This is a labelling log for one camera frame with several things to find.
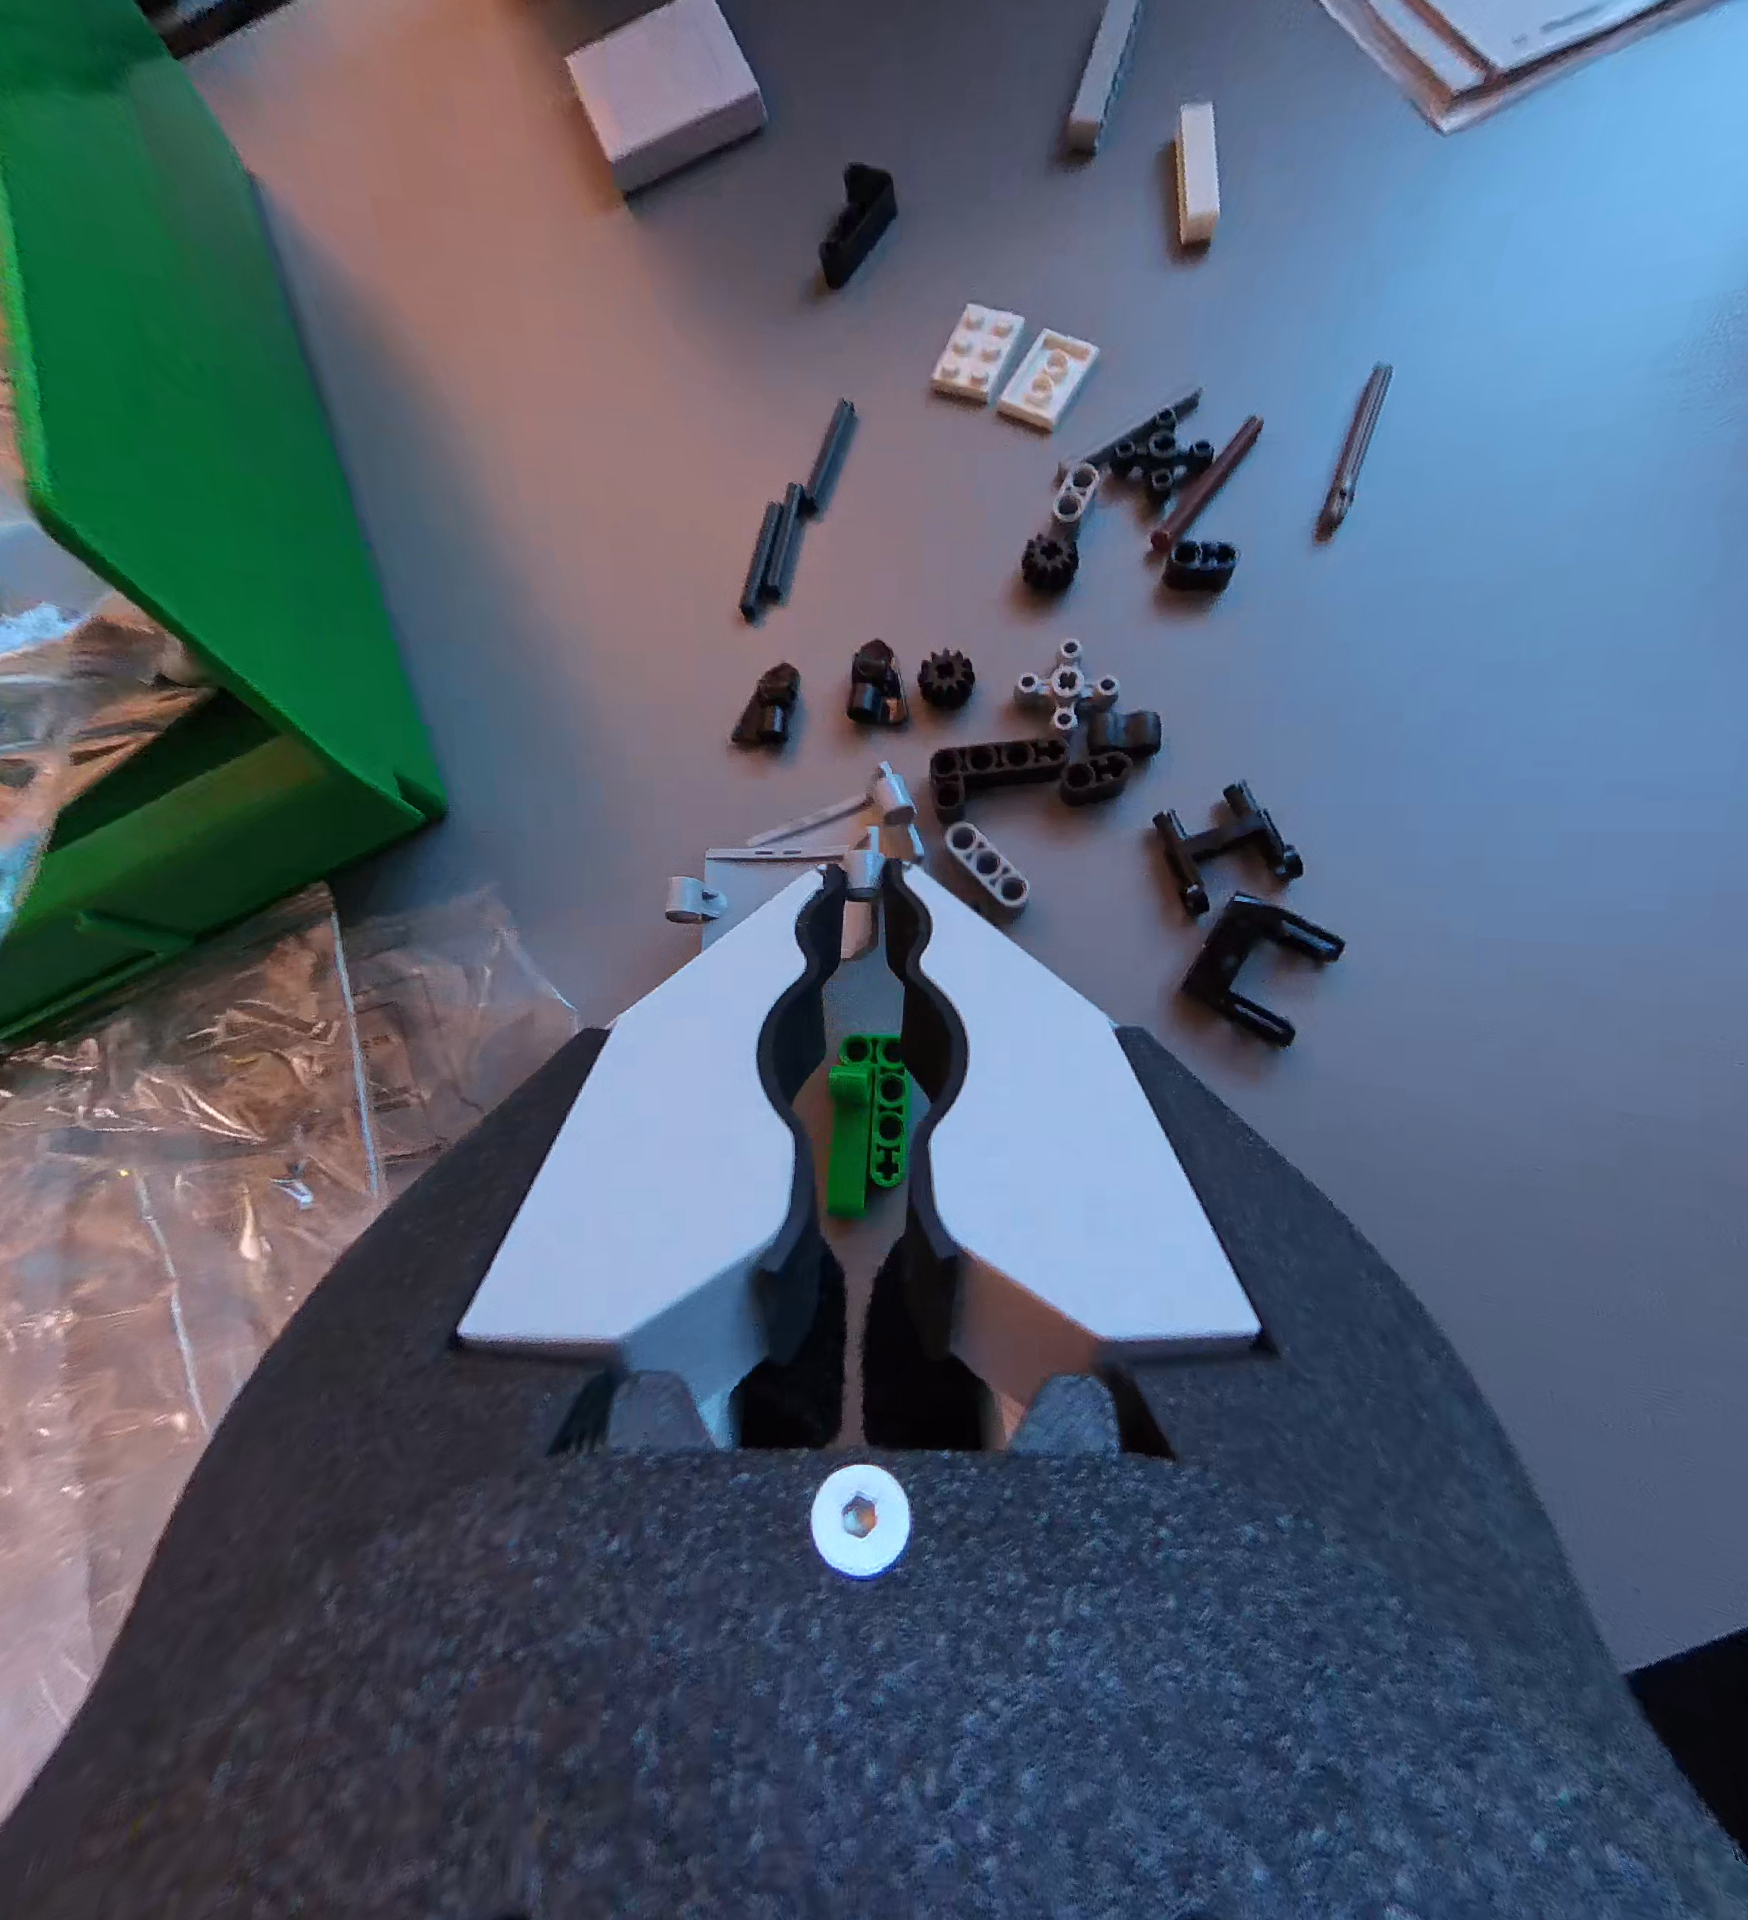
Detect long black lego axle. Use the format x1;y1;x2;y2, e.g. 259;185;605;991
737;396;862;623

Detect pile of small dark lego parts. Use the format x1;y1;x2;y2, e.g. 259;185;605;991
728;386;1347;1051

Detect light grey lego panel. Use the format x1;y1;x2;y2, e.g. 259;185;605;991
660;759;924;964

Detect small white box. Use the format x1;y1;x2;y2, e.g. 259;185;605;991
562;0;770;198

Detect white lego beam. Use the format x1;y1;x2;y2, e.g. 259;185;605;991
1172;101;1223;249

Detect clear plastic bag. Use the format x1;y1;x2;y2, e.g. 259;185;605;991
0;90;224;972
0;883;581;1892

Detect green lego piece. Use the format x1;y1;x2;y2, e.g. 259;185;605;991
823;1029;912;1220

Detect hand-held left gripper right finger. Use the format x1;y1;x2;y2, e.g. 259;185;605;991
879;863;1263;1449

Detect brown lego axle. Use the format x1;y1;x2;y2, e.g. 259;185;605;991
1150;413;1266;553

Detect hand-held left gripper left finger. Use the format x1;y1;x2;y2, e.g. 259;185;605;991
452;863;849;1449

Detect grey lego beam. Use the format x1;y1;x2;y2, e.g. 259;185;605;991
1062;0;1145;158

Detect white lego plate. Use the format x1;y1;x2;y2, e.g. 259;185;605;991
928;301;1029;405
995;328;1102;432

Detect black angled lego piece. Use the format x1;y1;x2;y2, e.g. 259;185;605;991
817;158;900;289

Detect blue-grey lego axle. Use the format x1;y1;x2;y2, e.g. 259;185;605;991
1314;360;1396;543

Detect green plastic bin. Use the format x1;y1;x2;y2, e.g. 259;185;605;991
0;0;451;1085

